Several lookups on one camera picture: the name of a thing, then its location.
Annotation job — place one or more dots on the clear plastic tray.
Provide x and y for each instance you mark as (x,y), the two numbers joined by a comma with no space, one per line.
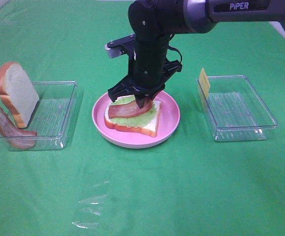
(234,111)
(54,117)

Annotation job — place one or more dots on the green tablecloth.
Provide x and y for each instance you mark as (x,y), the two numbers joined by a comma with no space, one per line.
(189,185)

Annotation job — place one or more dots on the yellow cheese slice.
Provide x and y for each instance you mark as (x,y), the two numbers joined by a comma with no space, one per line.
(204,82)

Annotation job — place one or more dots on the right clear plastic tray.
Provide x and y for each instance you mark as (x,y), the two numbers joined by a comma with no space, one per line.
(234,111)

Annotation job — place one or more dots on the green lettuce leaf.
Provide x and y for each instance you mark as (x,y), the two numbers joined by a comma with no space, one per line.
(148,119)

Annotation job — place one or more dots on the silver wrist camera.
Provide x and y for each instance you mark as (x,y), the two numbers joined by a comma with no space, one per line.
(121,46)

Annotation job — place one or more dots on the pink round plate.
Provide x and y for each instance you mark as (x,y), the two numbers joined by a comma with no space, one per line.
(169,118)

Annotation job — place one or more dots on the clear tape patch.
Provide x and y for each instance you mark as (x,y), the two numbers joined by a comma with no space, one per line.
(89,207)

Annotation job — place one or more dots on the bacon strip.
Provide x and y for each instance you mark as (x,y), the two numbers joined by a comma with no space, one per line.
(129,110)
(8,129)

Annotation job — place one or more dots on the bread slice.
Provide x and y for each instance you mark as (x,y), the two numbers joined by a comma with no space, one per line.
(17,93)
(141,130)

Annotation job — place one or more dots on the left clear plastic tray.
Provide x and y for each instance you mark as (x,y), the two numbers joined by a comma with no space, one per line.
(54,117)

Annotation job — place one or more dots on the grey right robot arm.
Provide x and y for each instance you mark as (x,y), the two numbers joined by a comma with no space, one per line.
(155,22)

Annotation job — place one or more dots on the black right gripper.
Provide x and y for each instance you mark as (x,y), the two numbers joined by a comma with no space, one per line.
(148,71)

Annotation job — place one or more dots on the leaning bread slice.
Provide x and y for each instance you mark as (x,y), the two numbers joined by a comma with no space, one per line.
(17,93)

